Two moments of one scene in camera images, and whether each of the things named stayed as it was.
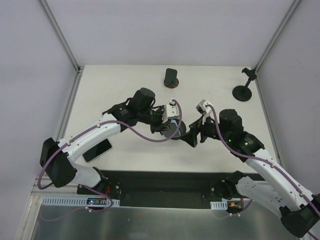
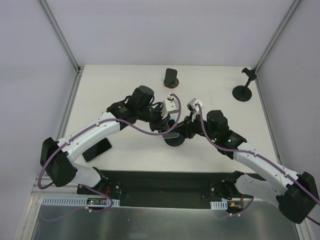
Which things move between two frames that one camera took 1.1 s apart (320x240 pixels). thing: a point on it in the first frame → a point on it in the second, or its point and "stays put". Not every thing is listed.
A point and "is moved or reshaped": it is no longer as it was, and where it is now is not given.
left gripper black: x=158 y=124 stays put
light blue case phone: x=172 y=127 stays put
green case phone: x=97 y=150 stays put
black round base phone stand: x=182 y=129 is moved or reshaped
